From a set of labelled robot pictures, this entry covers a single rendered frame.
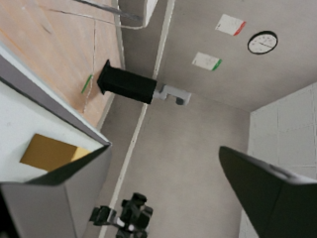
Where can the brown cardboard carton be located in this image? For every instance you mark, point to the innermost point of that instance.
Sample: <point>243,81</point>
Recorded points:
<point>48,154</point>

